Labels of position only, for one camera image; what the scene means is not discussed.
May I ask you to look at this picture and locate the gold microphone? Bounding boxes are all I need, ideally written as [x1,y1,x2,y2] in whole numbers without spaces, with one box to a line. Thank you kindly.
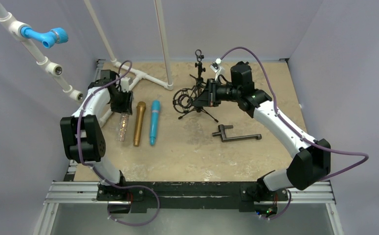
[133,101,146,147]

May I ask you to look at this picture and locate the glitter silver-head microphone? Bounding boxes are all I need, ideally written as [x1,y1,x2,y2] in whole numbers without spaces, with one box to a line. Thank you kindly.
[117,113,130,142]

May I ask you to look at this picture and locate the black tripod microphone stand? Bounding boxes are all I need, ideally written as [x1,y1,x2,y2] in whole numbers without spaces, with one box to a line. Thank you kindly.
[190,49,206,89]

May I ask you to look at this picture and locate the black shock-mount tripod stand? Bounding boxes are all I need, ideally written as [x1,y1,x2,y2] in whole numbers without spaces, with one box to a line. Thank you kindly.
[172,86,219,123]

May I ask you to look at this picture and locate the blue microphone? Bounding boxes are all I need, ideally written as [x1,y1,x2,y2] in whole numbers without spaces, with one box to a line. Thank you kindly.
[149,100,161,146]

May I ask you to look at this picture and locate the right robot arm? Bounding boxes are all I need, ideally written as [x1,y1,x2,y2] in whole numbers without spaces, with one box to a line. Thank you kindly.
[193,59,331,199]

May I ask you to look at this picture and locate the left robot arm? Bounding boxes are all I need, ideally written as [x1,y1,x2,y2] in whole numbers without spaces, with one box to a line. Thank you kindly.
[60,70,133,200]

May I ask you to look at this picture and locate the dark grey metal pipe fitting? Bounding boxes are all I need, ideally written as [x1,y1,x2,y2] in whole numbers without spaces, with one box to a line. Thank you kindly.
[212,124,262,142]

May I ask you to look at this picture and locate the blue pipe fitting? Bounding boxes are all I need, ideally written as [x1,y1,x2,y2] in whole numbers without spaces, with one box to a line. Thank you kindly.
[20,26,69,48]

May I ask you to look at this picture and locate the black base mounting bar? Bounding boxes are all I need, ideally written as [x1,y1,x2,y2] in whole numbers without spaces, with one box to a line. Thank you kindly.
[96,181,289,213]

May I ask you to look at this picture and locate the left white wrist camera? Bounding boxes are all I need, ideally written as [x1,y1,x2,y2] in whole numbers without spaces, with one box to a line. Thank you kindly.
[119,77,133,93]

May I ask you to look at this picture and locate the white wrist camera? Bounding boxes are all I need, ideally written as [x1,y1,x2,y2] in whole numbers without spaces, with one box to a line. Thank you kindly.
[210,58,225,81]
[119,77,133,93]

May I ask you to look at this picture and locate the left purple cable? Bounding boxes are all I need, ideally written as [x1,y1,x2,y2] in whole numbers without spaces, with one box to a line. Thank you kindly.
[76,60,133,187]

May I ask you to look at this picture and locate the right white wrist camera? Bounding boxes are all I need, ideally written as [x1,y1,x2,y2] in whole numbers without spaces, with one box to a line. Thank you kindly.
[210,58,225,81]

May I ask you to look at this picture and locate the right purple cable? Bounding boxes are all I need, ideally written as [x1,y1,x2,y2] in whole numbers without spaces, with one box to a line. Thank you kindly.
[220,47,370,182]

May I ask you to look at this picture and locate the white PVC pipe frame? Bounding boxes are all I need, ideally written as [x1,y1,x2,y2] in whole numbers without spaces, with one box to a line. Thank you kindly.
[0,0,174,128]

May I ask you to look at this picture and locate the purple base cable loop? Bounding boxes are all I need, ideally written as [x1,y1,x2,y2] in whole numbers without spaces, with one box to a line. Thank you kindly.
[102,185,161,227]

